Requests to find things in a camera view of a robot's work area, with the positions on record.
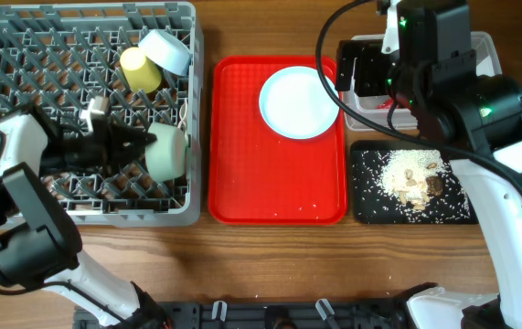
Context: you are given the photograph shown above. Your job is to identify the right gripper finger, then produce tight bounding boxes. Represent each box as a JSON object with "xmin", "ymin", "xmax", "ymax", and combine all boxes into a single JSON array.
[
  {"xmin": 356, "ymin": 40, "xmax": 389, "ymax": 96},
  {"xmin": 336, "ymin": 40, "xmax": 359, "ymax": 90}
]

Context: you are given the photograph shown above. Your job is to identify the black plastic tray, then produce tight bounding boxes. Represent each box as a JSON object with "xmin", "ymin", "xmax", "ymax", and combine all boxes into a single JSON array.
[{"xmin": 349, "ymin": 141, "xmax": 478, "ymax": 225}]

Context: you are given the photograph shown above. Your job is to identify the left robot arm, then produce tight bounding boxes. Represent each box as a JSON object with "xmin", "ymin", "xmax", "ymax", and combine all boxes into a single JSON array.
[{"xmin": 0, "ymin": 105, "xmax": 173, "ymax": 328}]

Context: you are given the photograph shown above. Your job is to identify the white plastic spoon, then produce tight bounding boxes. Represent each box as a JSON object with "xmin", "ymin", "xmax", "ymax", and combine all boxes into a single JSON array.
[{"xmin": 177, "ymin": 102, "xmax": 188, "ymax": 132}]

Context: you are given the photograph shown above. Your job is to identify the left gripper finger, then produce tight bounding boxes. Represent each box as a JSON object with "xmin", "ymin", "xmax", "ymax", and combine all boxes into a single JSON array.
[
  {"xmin": 107, "ymin": 143, "xmax": 147, "ymax": 166},
  {"xmin": 106, "ymin": 122, "xmax": 157, "ymax": 145}
]

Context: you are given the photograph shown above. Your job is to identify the green bowl with food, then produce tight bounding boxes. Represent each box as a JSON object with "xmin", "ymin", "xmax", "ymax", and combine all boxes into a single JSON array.
[{"xmin": 144, "ymin": 122, "xmax": 187, "ymax": 183}]

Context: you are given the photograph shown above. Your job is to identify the yellow plastic cup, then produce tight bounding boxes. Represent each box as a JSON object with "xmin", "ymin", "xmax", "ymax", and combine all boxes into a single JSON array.
[{"xmin": 120, "ymin": 47, "xmax": 162, "ymax": 93}]

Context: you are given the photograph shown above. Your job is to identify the red plastic tray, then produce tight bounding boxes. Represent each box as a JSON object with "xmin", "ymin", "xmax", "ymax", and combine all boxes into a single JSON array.
[{"xmin": 208, "ymin": 56, "xmax": 348, "ymax": 226}]

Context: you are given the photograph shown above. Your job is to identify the small green saucer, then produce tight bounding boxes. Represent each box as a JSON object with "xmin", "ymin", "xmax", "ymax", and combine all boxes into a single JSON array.
[{"xmin": 138, "ymin": 29, "xmax": 191, "ymax": 76}]

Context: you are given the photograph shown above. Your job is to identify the light blue plate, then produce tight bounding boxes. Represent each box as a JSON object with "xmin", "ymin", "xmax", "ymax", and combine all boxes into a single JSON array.
[{"xmin": 259, "ymin": 66, "xmax": 339, "ymax": 140}]

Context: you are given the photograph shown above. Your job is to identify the grey dishwasher rack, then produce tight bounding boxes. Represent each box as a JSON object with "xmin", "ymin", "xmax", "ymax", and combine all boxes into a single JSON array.
[{"xmin": 0, "ymin": 2, "xmax": 205, "ymax": 227}]

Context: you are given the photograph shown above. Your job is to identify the pile of rice scraps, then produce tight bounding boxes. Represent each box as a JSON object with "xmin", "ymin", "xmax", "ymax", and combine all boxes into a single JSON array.
[{"xmin": 378, "ymin": 149, "xmax": 446, "ymax": 211}]

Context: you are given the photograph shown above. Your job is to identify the clear plastic bin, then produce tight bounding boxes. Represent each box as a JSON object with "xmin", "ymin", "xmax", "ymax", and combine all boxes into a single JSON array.
[{"xmin": 342, "ymin": 31, "xmax": 502, "ymax": 131}]

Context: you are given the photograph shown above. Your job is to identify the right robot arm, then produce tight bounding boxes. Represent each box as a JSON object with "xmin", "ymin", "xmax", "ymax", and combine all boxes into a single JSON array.
[{"xmin": 336, "ymin": 1, "xmax": 522, "ymax": 328}]

